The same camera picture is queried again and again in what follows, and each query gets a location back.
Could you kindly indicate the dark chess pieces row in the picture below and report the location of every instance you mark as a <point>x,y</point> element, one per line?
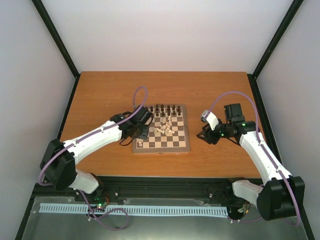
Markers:
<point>161,111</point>

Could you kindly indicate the wooden folding chess board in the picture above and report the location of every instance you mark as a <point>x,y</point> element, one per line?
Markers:
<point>155,144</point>

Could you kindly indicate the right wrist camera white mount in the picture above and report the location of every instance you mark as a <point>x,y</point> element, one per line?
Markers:
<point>210,118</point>

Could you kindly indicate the pile of white chess pieces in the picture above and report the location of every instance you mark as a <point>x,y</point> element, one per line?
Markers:
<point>163,126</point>

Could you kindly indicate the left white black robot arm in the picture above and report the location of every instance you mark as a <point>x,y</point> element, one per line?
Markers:
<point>58,165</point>

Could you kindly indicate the right controller wiring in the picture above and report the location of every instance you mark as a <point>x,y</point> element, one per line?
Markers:
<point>246,208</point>

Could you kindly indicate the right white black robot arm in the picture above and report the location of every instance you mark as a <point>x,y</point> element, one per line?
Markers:
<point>281,194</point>

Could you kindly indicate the left controller circuit board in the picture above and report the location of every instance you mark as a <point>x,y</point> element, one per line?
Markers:
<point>100,204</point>

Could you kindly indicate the light blue cable duct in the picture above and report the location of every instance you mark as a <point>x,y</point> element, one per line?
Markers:
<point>137,210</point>

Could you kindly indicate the black aluminium frame rail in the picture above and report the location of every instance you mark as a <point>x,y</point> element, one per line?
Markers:
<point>216,191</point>

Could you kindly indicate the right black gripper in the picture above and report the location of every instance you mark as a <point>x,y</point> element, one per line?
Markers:
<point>210,138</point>

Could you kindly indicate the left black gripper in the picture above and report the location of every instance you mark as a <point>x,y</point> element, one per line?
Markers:
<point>144,135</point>

